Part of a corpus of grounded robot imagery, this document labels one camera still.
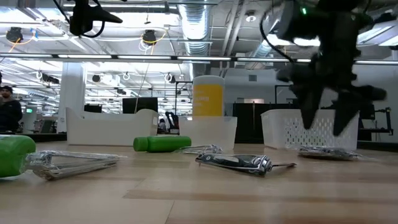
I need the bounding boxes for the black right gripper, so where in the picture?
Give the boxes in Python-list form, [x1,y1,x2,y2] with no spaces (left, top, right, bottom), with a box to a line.
[276,15,387,137]

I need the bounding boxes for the black round item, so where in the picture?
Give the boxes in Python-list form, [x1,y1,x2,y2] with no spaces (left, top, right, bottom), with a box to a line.
[297,145,364,162]

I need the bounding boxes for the silver nail clipper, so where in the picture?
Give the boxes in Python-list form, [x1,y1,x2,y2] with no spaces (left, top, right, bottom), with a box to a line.
[24,150,125,181]
[195,152,297,178]
[175,144,224,156]

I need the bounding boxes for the green travel bottle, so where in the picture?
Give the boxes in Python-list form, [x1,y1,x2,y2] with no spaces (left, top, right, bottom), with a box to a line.
[0,134,37,179]
[132,135,192,154]

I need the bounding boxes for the black background screen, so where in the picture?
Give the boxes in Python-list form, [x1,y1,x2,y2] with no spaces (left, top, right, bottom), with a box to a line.
[359,102,376,121]

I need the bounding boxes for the white perforated plastic basket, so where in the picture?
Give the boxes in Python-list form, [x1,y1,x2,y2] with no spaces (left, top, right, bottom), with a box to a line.
[260,108,361,152]

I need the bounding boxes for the long horizontal light bar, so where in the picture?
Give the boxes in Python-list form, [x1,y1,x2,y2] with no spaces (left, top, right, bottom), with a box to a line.
[0,52,398,65]

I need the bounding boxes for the black background equipment stand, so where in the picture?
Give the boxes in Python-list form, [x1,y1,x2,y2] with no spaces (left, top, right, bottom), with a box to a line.
[362,106,395,141]

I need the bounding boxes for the black cabinet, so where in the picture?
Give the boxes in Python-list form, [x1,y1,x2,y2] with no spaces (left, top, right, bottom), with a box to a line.
[232,102,265,144]

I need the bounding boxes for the white building column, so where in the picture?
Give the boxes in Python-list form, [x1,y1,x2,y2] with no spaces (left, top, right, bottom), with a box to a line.
[57,62,87,134]

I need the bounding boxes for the small black monitor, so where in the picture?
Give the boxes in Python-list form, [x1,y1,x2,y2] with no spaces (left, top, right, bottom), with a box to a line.
[83,103,103,113]

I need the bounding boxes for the large black monitor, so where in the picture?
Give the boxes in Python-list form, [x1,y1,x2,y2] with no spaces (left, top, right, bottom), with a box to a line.
[122,97,159,114]

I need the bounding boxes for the white solid plastic bin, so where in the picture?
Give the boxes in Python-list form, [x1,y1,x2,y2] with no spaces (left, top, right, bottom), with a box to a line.
[65,106,160,147]

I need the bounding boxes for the yellow canister with white lid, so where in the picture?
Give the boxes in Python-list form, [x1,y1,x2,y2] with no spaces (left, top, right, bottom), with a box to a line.
[192,75,226,118]

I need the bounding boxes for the clear plastic bin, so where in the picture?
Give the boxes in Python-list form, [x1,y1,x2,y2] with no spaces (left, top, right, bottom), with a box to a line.
[178,115,238,152]

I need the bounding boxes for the person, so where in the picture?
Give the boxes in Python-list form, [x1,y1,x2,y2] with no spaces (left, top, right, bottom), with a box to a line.
[0,85,23,134]

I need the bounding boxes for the black ceiling camera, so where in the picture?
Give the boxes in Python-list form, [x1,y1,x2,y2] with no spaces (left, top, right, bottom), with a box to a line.
[142,29,158,46]
[6,27,24,44]

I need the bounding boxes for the silver ventilation duct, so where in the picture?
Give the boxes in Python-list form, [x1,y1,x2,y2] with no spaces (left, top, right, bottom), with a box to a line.
[247,39,282,68]
[177,0,213,78]

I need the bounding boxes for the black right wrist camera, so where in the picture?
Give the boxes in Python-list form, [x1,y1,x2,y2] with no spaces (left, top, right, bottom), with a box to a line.
[275,1,315,43]

